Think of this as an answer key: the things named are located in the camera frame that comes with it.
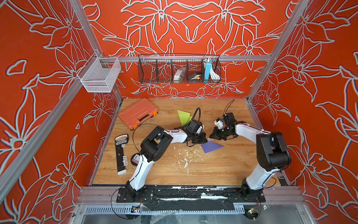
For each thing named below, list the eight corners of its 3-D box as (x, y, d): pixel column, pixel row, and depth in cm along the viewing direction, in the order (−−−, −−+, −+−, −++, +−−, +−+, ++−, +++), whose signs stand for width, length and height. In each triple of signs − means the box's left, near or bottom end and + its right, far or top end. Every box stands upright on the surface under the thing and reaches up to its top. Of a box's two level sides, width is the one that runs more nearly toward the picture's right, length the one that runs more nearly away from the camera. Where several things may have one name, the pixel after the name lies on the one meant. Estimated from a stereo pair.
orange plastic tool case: (119, 117, 109) (117, 112, 105) (145, 100, 121) (144, 96, 117) (132, 131, 101) (130, 127, 97) (159, 112, 112) (158, 108, 108)
